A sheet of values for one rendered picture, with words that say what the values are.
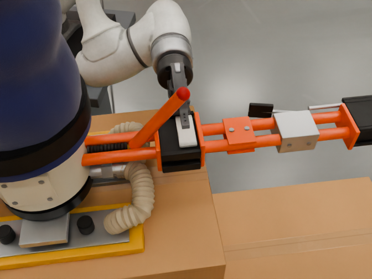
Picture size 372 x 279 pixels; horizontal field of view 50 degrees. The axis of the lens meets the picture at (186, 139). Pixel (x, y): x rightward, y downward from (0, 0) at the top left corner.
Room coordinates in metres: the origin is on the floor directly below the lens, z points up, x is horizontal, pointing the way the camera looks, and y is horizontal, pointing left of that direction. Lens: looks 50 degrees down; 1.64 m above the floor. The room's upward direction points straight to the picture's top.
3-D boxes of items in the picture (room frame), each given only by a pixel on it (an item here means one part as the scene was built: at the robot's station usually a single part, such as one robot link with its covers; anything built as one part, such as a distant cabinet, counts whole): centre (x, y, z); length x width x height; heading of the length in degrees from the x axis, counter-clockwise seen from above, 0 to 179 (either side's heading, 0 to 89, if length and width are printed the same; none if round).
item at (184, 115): (0.49, 0.00, 1.12); 0.05 x 0.01 x 0.03; 7
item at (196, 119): (0.46, 0.01, 1.08); 0.10 x 0.08 x 0.06; 7
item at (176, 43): (0.69, 0.03, 1.08); 0.09 x 0.06 x 0.09; 97
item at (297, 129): (0.49, -0.20, 1.08); 0.07 x 0.07 x 0.04; 7
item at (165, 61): (0.62, 0.02, 1.08); 0.09 x 0.07 x 0.08; 7
